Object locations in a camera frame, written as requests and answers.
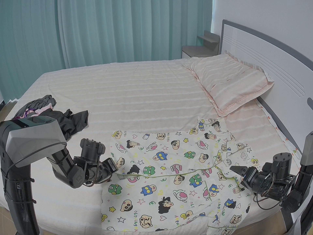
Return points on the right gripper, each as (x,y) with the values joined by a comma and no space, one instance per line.
(256,182)

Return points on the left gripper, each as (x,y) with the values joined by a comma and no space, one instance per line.
(105,172)

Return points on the white printed pyjama top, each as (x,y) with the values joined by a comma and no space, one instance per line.
(176,180)

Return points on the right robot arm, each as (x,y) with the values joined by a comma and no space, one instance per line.
(282,165)

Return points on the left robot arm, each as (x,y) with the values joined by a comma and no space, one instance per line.
(31,136)

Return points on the bed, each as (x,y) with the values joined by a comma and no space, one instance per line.
(146,89)

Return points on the black garment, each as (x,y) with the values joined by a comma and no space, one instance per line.
(75,121)

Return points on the pink garment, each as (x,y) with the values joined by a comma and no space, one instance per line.
(44,110)

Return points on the pink striped pillow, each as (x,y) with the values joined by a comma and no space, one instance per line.
(229,82)

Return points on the grey garment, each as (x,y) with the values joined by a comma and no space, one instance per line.
(44,101)

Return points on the purple satin garment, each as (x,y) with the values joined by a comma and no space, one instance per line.
(26,111)

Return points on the grey bedside table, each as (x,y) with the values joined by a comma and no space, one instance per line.
(200,50)

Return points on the blue-green curtain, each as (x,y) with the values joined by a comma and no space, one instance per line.
(29,45)
(134,21)

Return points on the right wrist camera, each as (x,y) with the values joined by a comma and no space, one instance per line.
(268,168)

